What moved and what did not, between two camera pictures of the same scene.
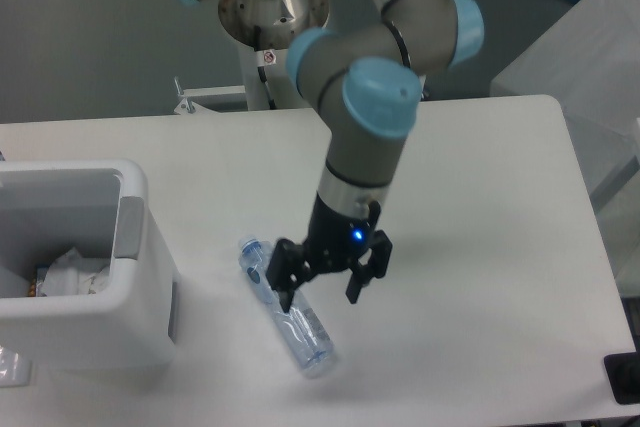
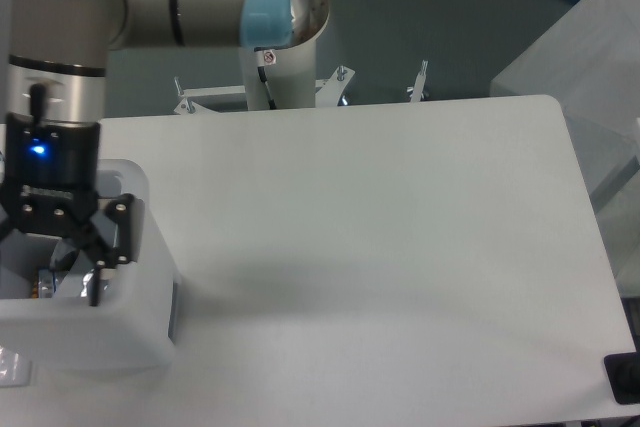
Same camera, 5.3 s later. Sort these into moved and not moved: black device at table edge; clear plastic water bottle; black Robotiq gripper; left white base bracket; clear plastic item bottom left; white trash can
Moved: clear plastic water bottle; black Robotiq gripper
Not moved: clear plastic item bottom left; white trash can; black device at table edge; left white base bracket
